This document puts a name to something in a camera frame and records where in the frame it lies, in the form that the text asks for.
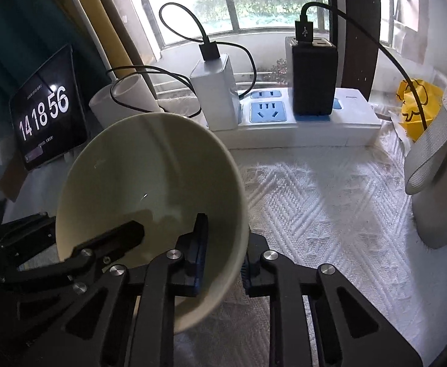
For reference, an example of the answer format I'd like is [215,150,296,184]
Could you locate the white charger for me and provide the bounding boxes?
[190,53,242,131]

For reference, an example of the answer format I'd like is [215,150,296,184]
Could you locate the yellow plastic bag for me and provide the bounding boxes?
[395,78,445,143]

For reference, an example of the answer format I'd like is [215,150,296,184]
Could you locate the white bag with grey strap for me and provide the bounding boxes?
[404,66,447,250]

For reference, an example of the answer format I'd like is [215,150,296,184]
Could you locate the white textured cloth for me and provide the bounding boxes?
[170,120,447,367]

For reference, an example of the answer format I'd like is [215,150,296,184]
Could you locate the white power strip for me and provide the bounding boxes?
[204,88,382,150]

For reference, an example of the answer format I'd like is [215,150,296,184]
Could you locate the white desk lamp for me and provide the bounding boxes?
[89,74,167,131]

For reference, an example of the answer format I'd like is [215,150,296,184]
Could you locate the dark door frame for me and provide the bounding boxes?
[324,0,380,102]

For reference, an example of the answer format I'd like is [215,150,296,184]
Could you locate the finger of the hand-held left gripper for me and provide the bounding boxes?
[0,214,58,265]
[70,220,146,272]

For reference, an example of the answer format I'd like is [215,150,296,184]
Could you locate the teal curtain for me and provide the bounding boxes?
[0,0,105,131]

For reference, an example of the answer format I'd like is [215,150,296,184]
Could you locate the black cable of white charger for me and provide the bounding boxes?
[158,3,258,100]

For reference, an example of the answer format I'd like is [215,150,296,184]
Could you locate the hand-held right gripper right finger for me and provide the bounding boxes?
[242,233,424,367]

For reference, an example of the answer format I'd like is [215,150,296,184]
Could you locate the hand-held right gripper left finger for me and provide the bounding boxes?
[66,213,210,367]

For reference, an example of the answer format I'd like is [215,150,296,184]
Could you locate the cream bowl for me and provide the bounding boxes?
[55,113,250,333]

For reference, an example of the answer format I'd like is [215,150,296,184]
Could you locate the black charger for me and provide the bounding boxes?
[284,36,339,116]

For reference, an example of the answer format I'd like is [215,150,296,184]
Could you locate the black lamp cable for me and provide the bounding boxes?
[106,66,203,120]

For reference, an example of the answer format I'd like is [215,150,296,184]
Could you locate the black tablet showing clock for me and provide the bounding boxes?
[9,44,88,172]

